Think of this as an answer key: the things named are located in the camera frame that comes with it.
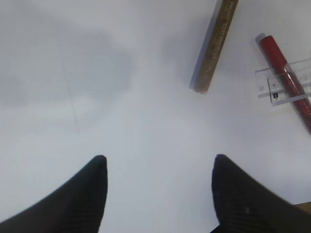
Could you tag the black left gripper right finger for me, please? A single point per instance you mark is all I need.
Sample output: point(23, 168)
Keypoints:
point(243, 205)

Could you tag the clear plastic ruler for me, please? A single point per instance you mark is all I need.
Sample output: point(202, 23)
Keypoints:
point(269, 86)

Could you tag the red glitter pen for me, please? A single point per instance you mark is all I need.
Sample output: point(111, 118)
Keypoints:
point(284, 73)

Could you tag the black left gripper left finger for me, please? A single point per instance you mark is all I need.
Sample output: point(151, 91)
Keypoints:
point(75, 207)

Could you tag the gold glitter pen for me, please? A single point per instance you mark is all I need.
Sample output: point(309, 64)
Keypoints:
point(212, 45)

